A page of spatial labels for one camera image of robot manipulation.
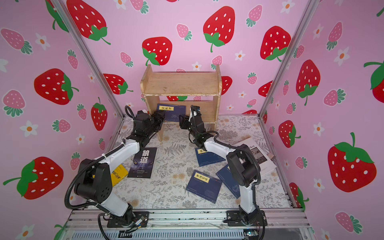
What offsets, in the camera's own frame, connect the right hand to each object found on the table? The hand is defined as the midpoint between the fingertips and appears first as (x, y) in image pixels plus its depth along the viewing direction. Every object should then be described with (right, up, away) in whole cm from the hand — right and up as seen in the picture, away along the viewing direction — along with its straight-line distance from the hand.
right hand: (180, 115), depth 87 cm
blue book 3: (+15, -27, +9) cm, 32 cm away
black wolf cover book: (-25, -31, +5) cm, 40 cm away
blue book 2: (+14, -41, -2) cm, 44 cm away
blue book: (-6, +3, +6) cm, 9 cm away
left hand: (-9, +1, -2) cm, 9 cm away
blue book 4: (+27, -38, +1) cm, 47 cm away
